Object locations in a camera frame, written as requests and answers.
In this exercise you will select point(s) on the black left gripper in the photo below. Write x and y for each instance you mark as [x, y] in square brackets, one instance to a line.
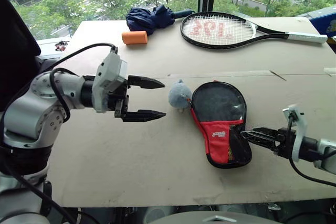
[118, 98]

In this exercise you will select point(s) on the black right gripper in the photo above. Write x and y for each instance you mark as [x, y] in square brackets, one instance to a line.
[284, 142]

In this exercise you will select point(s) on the red black paddle case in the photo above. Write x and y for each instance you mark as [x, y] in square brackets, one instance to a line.
[218, 140]

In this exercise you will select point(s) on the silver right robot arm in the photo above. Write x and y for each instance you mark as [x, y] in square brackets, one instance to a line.
[325, 153]

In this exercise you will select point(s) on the black table tennis paddle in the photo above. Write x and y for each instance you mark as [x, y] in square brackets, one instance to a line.
[218, 103]

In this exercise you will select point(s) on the black white tennis racket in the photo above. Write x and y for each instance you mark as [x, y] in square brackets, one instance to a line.
[302, 36]

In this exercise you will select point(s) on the grey blue plush ball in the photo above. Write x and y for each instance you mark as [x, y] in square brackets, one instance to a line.
[178, 95]

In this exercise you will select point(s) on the orange foam cylinder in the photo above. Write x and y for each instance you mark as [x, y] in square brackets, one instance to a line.
[135, 37]

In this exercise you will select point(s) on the navy folded umbrella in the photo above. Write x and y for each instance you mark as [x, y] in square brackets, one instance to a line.
[141, 20]

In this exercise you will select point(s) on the grey rounded shape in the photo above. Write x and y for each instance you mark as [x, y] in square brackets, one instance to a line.
[215, 218]

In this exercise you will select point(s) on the small red black gadget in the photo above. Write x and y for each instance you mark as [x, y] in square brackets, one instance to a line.
[61, 46]

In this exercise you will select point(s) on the blue cardboard box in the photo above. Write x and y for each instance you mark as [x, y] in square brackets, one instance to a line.
[324, 24]

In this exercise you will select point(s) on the large black rounded shape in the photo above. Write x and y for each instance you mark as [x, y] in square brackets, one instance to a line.
[15, 51]

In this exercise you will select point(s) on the silver robot torso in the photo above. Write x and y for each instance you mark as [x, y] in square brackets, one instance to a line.
[15, 200]

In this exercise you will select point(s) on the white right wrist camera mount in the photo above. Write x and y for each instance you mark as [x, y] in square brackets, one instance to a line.
[299, 129]

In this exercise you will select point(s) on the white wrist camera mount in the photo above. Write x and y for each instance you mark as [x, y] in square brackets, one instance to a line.
[107, 77]
[299, 129]

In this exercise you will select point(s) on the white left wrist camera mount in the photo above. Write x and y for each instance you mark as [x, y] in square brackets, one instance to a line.
[107, 77]

